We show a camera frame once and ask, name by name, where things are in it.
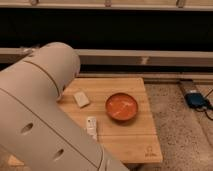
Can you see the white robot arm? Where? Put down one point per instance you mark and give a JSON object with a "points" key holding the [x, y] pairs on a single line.
{"points": [[34, 128]]}

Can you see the small white eraser block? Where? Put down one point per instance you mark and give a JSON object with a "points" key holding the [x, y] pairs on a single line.
{"points": [[81, 99]]}

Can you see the orange round bowl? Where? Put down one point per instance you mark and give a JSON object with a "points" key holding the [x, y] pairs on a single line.
{"points": [[121, 107]]}

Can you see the white rectangular remote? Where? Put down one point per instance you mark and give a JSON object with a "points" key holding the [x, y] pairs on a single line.
{"points": [[91, 127]]}

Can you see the blue device on floor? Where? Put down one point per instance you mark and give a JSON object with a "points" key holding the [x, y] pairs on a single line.
{"points": [[195, 100]]}

